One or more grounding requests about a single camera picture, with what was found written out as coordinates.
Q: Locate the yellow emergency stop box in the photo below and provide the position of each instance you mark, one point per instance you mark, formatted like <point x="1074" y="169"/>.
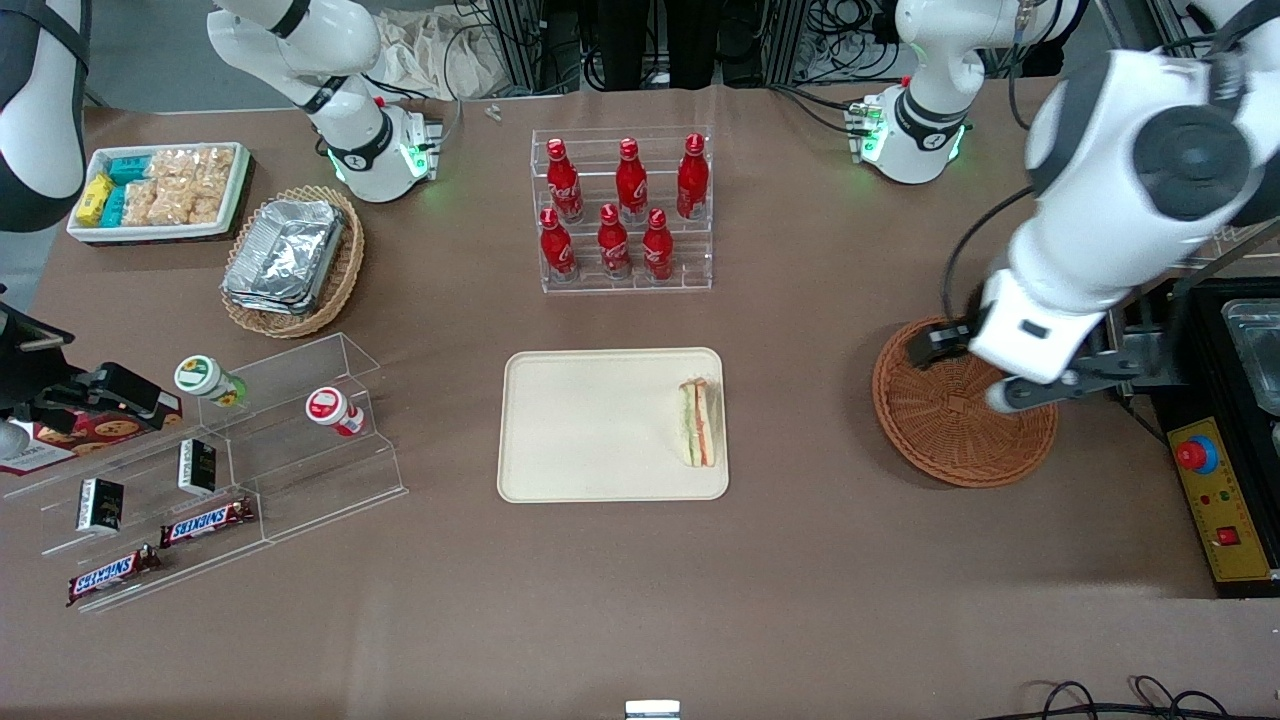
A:
<point x="1225" y="500"/>

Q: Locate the green lid small bottle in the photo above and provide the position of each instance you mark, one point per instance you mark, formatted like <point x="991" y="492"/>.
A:
<point x="205" y="378"/>

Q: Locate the silver metal machine tray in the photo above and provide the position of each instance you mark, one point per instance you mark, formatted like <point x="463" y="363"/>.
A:
<point x="1258" y="350"/>

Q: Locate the white rectangular snack bin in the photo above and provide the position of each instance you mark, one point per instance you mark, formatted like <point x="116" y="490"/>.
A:
<point x="150" y="232"/>

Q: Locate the beige plastic tray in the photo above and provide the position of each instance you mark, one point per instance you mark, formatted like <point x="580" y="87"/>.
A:
<point x="600" y="430"/>

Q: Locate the teal snack packet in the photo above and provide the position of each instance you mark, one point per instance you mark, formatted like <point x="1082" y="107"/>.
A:
<point x="114" y="206"/>
<point x="130" y="169"/>

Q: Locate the yellow snack packet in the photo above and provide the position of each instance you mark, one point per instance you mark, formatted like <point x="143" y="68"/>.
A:
<point x="93" y="200"/>

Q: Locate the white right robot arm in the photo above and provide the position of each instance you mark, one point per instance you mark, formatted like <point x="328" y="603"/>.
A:
<point x="300" y="40"/>

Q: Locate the white cloth bag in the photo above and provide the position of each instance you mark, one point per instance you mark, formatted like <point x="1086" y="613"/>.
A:
<point x="430" y="60"/>

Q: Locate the oval wicker basket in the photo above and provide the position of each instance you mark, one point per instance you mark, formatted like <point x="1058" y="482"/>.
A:
<point x="340" y="285"/>

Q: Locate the triangle sandwich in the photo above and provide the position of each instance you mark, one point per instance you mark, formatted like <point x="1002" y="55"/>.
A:
<point x="695" y="420"/>

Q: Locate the clear acrylic bottle rack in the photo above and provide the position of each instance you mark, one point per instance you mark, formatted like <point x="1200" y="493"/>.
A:
<point x="690" y="285"/>

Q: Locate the red cookie box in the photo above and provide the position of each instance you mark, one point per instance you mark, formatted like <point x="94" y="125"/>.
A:
<point x="90" y="438"/>

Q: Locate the red cola bottle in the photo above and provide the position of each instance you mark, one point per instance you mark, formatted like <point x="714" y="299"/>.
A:
<point x="692" y="178"/>
<point x="630" y="180"/>
<point x="657" y="248"/>
<point x="556" y="248"/>
<point x="613" y="243"/>
<point x="563" y="185"/>

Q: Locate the small black box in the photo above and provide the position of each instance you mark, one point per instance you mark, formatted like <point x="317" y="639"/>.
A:
<point x="100" y="505"/>
<point x="197" y="467"/>

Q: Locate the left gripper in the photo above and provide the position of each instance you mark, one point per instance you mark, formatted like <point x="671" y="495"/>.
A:
<point x="938" y="344"/>

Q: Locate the red lid small bottle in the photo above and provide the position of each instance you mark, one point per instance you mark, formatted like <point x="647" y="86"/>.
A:
<point x="332" y="408"/>

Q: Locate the silver metal bracket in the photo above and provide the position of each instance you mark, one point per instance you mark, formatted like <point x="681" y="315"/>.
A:
<point x="652" y="710"/>

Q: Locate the clear bag of crackers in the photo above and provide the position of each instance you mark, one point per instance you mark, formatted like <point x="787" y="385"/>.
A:
<point x="215" y="168"/>
<point x="170" y="163"/>
<point x="185" y="205"/>
<point x="140" y="204"/>

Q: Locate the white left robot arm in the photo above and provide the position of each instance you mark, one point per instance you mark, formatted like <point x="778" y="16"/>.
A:
<point x="1090" y="230"/>

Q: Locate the silver foil tray stack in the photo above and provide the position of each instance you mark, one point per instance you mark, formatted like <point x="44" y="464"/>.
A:
<point x="285" y="255"/>

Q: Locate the Snickers chocolate bar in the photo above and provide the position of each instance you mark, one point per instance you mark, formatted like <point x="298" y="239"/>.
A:
<point x="205" y="522"/>
<point x="110" y="575"/>

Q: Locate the clear acrylic stepped shelf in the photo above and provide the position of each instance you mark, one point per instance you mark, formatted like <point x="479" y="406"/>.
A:
<point x="300" y="480"/>

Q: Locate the round brown wicker basket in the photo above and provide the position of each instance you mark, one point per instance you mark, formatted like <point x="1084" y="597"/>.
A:
<point x="950" y="430"/>

